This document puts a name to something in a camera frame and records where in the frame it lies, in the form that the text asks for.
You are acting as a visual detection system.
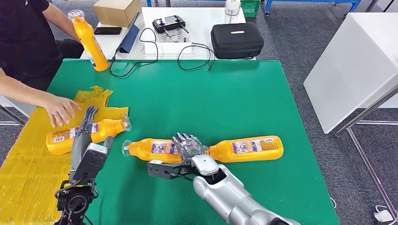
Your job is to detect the person's right hand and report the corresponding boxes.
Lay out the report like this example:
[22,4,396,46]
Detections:
[42,94,82,128]

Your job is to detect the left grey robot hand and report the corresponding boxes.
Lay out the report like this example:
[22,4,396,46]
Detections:
[69,105,114,173]

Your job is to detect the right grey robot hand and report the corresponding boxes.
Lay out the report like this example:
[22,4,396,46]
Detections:
[171,133,209,165]

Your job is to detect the orange bottle with clear cap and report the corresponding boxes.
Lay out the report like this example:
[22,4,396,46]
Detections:
[122,138,187,164]
[68,9,110,72]
[205,135,284,163]
[46,114,132,156]

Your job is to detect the clear plastic bottle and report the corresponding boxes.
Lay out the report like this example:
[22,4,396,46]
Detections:
[224,0,242,24]

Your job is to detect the white stool with metal legs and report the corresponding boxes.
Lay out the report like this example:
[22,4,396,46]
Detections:
[0,94,38,127]

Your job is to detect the yellow tape patch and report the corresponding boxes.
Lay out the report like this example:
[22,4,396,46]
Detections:
[0,85,130,225]

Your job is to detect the person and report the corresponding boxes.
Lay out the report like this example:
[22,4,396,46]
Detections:
[0,0,84,128]

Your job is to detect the black smartphone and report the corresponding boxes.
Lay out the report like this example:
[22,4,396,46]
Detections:
[93,26,123,35]

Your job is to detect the tablet in blue case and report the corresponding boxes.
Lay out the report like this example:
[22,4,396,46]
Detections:
[116,12,141,54]

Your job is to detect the brown cardboard box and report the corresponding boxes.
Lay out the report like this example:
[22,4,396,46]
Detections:
[93,0,143,28]

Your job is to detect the clear plastic bag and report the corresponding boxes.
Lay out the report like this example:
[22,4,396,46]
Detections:
[157,29,188,44]

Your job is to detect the black zip case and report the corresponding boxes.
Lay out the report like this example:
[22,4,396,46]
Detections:
[210,22,265,60]

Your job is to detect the black remote controller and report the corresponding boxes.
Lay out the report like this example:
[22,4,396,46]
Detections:
[152,15,190,34]

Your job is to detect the white desk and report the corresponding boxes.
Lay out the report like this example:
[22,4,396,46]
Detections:
[80,7,256,61]

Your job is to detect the green plastic crate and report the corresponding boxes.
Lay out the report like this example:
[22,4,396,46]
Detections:
[240,0,261,18]

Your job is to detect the large white table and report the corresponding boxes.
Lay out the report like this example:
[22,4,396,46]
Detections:
[303,13,398,222]

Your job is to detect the white power adapter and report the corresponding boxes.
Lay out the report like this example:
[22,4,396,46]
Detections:
[373,205,395,224]

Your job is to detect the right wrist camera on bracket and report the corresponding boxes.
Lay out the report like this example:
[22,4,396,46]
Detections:
[147,159,199,182]

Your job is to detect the short black cable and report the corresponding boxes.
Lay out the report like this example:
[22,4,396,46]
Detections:
[177,42,216,73]

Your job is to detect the long black cable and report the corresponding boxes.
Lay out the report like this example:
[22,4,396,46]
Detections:
[109,27,159,78]

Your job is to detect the blue metal frame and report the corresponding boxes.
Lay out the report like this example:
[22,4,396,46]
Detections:
[263,0,362,18]

